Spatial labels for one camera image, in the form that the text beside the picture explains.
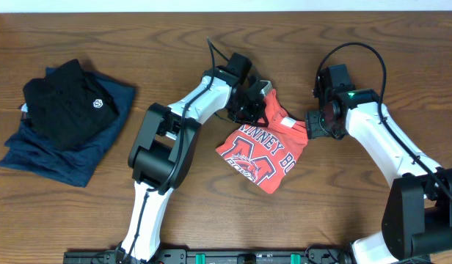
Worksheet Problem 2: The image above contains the red t-shirt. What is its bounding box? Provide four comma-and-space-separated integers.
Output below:
216, 89, 308, 194

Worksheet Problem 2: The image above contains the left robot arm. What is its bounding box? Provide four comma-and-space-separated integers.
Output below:
115, 53, 272, 263

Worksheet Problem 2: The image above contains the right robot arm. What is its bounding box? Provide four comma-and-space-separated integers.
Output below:
305, 65, 452, 263

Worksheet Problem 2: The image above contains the black folded polo shirt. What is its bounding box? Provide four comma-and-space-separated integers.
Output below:
23, 59, 119, 150

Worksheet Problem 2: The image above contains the navy folded shirt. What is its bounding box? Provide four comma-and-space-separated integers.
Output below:
0, 72, 136, 187

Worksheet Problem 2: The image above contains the left black cable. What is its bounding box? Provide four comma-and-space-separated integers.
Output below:
126, 36, 230, 264

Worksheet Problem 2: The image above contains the black cable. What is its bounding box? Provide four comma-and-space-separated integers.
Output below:
316, 42, 452, 217
126, 36, 230, 264

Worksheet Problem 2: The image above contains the right black cable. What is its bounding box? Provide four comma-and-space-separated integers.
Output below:
316, 42, 452, 217

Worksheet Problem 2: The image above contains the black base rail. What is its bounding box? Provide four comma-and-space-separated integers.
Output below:
63, 246, 357, 264

